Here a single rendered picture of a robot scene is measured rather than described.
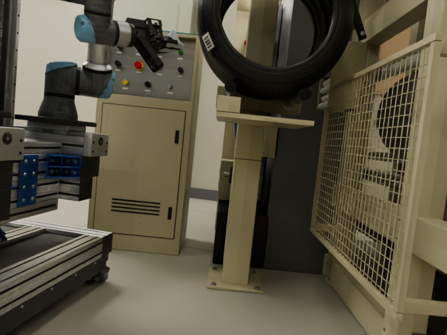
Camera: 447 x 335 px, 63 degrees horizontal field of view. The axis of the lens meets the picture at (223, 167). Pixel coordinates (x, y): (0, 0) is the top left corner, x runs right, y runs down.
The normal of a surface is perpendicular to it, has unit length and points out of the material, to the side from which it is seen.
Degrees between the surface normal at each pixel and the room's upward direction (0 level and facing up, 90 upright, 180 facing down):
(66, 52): 90
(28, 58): 90
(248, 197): 90
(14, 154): 90
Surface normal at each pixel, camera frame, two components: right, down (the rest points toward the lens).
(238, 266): 0.00, 0.07
